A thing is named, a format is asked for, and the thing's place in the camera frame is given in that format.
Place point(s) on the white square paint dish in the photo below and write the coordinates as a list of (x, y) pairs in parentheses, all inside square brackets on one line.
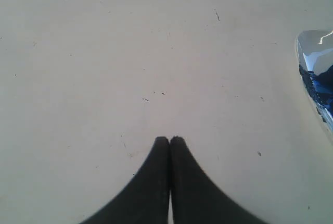
[(314, 54)]

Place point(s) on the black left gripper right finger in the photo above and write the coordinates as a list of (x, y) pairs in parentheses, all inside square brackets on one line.
[(195, 198)]

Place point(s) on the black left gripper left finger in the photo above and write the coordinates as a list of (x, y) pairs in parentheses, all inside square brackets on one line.
[(145, 199)]

